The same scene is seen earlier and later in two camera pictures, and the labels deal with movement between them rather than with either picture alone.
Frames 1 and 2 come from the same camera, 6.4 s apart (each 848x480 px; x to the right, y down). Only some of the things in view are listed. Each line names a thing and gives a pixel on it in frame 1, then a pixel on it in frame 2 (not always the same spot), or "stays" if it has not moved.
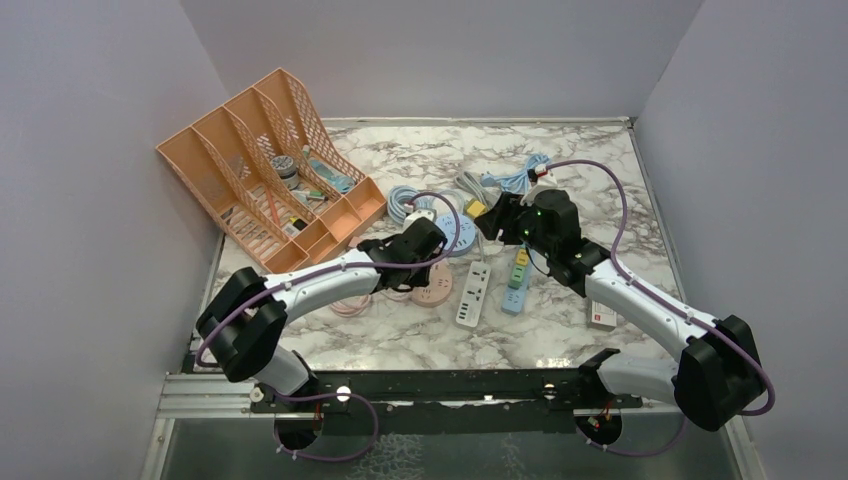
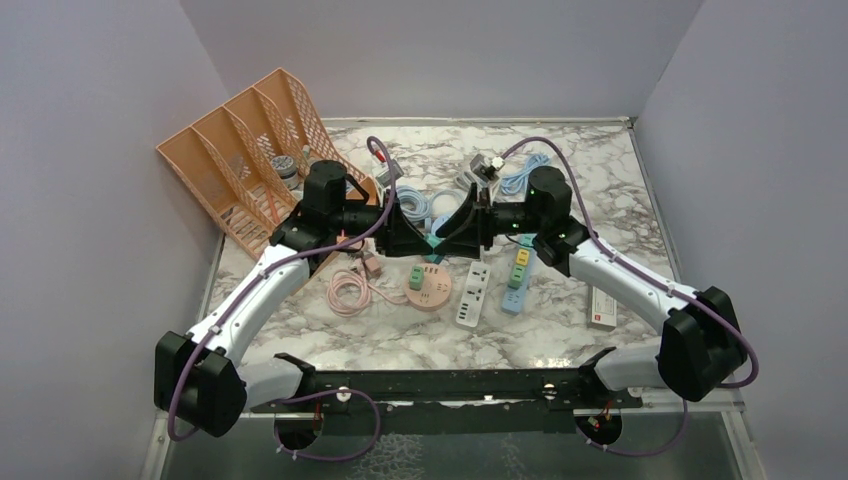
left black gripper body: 419,276 to 358,219
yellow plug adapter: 522,258 stays
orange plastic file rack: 268,176 stays
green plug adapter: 517,276 stays
